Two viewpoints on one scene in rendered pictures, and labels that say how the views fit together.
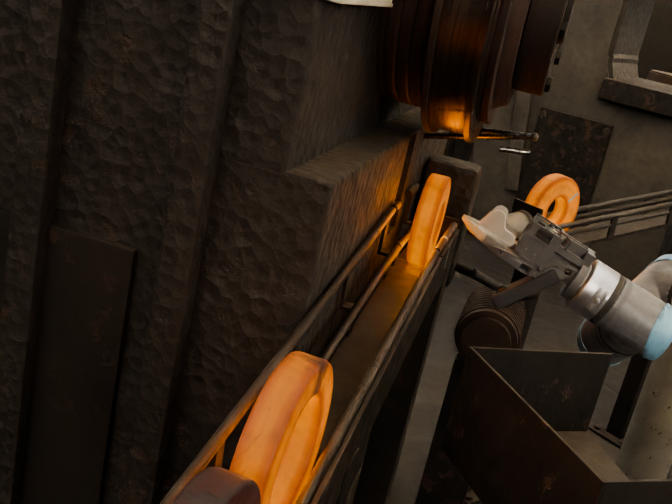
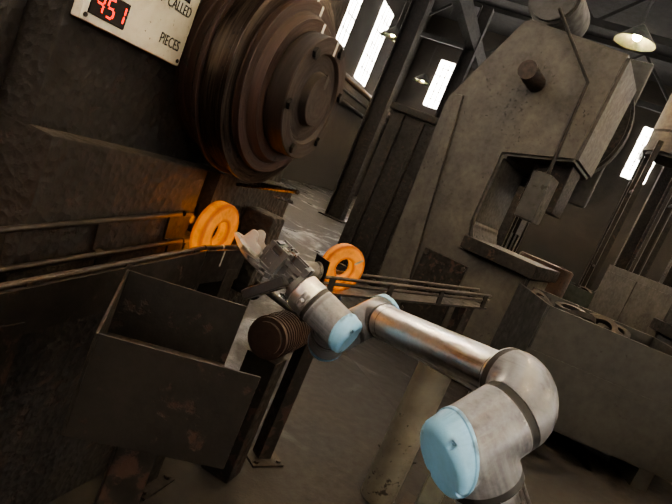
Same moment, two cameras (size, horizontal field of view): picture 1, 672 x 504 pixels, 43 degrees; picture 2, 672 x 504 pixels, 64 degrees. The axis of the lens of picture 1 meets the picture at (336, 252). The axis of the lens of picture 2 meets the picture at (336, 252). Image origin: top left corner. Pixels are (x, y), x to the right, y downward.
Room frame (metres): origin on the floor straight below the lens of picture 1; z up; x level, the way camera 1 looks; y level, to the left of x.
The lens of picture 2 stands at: (0.11, -0.55, 1.01)
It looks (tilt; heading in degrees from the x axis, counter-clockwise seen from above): 9 degrees down; 5
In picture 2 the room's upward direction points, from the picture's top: 23 degrees clockwise
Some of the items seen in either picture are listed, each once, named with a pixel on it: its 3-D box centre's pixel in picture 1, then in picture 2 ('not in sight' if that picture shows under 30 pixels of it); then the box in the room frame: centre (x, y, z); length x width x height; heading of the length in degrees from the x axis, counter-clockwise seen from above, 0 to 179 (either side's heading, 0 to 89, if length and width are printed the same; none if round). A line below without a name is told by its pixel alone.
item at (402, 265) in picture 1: (420, 261); not in sight; (1.40, -0.15, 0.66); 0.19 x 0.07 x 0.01; 168
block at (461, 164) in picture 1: (439, 220); (250, 249); (1.61, -0.18, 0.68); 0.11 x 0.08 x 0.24; 78
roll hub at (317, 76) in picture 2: (556, 1); (308, 97); (1.36, -0.24, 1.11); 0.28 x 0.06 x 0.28; 168
